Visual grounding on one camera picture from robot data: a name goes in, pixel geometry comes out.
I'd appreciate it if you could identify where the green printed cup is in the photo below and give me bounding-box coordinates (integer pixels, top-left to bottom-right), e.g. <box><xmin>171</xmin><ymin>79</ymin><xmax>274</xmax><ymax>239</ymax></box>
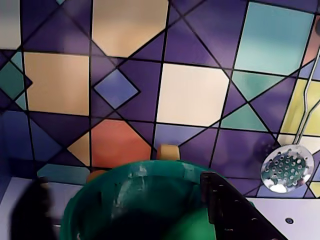
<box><xmin>59</xmin><ymin>159</ymin><xmax>256</xmax><ymax>240</ymax></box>

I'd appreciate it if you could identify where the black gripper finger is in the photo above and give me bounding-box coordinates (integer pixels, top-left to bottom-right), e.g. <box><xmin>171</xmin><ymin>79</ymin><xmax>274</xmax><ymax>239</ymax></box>
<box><xmin>9</xmin><ymin>176</ymin><xmax>55</xmax><ymax>240</ymax></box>
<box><xmin>199</xmin><ymin>171</ymin><xmax>288</xmax><ymax>240</ymax></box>

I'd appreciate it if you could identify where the steel perforated skimmer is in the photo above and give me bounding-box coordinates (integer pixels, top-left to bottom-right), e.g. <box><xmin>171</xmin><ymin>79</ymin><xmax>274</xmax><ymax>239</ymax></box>
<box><xmin>260</xmin><ymin>44</ymin><xmax>320</xmax><ymax>194</ymax></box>

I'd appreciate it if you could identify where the gold faucet knob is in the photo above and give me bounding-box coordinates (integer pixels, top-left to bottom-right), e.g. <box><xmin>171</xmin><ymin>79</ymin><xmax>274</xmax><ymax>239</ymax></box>
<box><xmin>86</xmin><ymin>169</ymin><xmax>106</xmax><ymax>185</ymax></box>

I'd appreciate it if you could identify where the blue wooden toy kitchen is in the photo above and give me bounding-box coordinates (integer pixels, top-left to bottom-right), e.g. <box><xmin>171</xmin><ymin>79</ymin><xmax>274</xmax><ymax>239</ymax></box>
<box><xmin>0</xmin><ymin>0</ymin><xmax>320</xmax><ymax>240</ymax></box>

